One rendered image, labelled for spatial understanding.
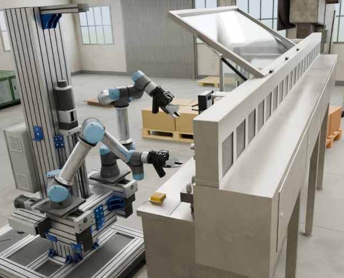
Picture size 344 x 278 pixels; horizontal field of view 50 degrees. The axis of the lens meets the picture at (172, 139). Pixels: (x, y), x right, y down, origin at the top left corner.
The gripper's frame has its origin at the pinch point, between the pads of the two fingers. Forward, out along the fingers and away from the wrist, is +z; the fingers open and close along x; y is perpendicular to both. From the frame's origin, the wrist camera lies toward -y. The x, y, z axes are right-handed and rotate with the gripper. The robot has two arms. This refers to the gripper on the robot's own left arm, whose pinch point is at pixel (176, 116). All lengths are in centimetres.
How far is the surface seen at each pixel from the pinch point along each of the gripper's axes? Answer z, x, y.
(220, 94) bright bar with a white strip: 9.1, 26.1, 18.1
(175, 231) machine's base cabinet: 45, -33, -35
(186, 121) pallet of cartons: -35, 302, -164
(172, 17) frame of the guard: -27, -21, 50
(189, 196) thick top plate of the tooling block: 37.4, -27.1, -15.3
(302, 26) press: -19, 660, -6
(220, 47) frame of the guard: 0, -21, 55
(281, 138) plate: 47, -41, 49
